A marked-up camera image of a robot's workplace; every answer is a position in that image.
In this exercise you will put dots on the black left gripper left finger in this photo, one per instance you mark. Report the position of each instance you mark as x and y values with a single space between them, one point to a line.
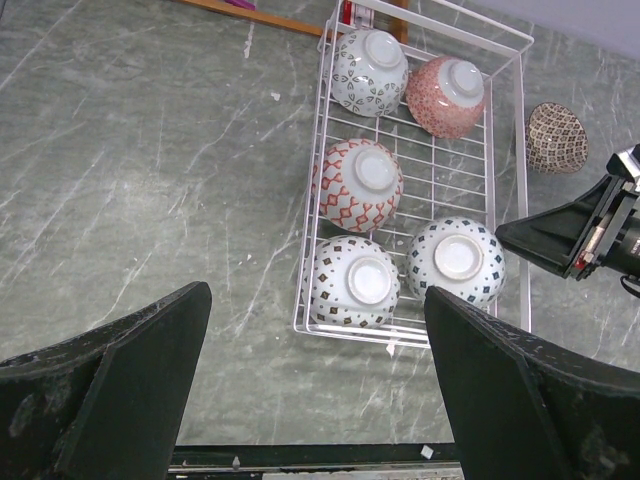
108 403

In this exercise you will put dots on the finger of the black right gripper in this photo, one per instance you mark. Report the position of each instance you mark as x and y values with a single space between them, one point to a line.
554 240

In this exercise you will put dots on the aluminium rail frame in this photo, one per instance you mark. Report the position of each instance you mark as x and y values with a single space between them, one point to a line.
321 461

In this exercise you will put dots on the blue floral pattern bowl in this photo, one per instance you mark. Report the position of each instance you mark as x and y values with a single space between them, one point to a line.
460 255

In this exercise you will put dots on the white bowl with dot pattern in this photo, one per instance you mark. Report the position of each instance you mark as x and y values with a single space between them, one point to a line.
350 281

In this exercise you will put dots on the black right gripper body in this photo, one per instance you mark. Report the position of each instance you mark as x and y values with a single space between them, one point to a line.
611 237

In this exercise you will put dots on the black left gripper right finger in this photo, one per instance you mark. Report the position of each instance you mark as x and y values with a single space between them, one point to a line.
521 407

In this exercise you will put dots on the pink marker pen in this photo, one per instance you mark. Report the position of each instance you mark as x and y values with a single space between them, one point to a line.
245 4

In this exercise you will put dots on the brown lattice pattern bowl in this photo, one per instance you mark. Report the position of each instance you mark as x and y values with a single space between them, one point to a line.
556 141

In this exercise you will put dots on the red diamond pattern bowl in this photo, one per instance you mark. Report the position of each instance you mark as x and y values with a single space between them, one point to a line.
359 183

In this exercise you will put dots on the blue triangle pattern bowl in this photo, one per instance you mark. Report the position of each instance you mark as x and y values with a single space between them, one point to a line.
368 72

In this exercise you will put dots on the red white small card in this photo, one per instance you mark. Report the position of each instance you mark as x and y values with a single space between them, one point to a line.
356 15

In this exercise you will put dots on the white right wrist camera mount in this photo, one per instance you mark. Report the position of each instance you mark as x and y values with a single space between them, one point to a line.
626 164

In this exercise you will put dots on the white wire dish rack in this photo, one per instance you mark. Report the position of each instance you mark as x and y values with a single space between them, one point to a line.
442 177

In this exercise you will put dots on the brown leaf pattern bowl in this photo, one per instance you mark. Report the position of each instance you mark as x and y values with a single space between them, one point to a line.
446 96

